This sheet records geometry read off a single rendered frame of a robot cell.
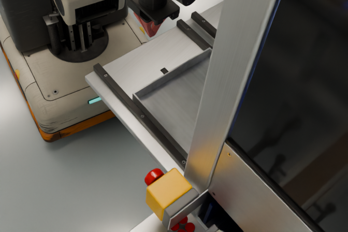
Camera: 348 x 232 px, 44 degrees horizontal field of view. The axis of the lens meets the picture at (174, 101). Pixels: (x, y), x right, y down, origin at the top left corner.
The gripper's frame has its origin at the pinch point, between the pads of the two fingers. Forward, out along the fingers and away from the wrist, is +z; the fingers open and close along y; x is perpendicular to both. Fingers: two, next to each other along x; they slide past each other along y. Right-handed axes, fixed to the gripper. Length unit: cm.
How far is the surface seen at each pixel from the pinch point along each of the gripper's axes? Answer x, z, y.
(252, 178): -12.1, -8.8, 40.0
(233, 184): -12.1, -2.4, 37.5
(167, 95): 2.4, 20.7, 3.8
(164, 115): -2.0, 20.9, 8.2
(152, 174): -18.3, 8.0, 23.9
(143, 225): -22.6, 21.5, 26.8
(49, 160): -19, 107, -48
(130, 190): 1, 108, -14
